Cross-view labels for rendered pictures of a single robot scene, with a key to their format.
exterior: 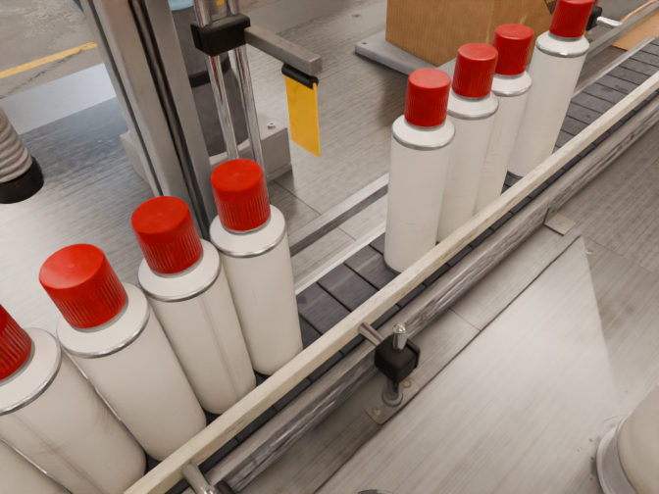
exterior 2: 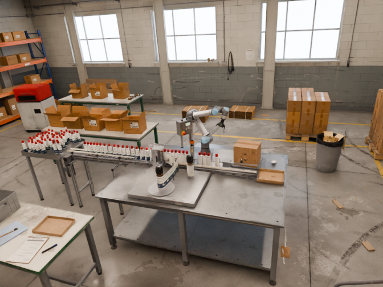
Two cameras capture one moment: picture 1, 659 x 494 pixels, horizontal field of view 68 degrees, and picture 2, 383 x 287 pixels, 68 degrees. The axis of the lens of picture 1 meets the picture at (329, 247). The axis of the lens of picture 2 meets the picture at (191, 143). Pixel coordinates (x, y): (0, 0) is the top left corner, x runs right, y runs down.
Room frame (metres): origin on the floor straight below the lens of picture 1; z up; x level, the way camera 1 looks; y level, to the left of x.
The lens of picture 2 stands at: (-1.33, -2.84, 2.69)
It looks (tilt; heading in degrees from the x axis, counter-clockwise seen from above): 25 degrees down; 60
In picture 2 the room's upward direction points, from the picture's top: 4 degrees counter-clockwise
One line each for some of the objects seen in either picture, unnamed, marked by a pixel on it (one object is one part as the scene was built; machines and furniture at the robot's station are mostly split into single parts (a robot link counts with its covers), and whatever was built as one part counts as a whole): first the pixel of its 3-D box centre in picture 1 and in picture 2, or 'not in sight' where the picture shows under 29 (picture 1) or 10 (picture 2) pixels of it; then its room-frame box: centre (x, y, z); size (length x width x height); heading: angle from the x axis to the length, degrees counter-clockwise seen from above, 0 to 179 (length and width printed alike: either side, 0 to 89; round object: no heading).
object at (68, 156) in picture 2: not in sight; (68, 165); (-1.07, 1.41, 0.71); 0.15 x 0.12 x 0.34; 40
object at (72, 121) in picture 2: not in sight; (74, 118); (-0.64, 2.90, 0.97); 0.44 x 0.38 x 0.37; 45
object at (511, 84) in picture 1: (490, 131); (208, 160); (0.42, -0.17, 0.98); 0.05 x 0.05 x 0.20
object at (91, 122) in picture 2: not in sight; (93, 119); (-0.35, 2.56, 0.97); 0.45 x 0.38 x 0.37; 43
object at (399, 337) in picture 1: (396, 365); not in sight; (0.22, -0.05, 0.89); 0.03 x 0.03 x 0.12; 40
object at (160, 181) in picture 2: not in sight; (160, 177); (-0.29, -0.25, 1.04); 0.09 x 0.09 x 0.29
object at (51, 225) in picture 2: not in sight; (54, 225); (-1.44, -0.10, 0.82); 0.34 x 0.24 x 0.03; 135
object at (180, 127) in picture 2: not in sight; (183, 127); (0.27, 0.14, 1.38); 0.17 x 0.10 x 0.19; 5
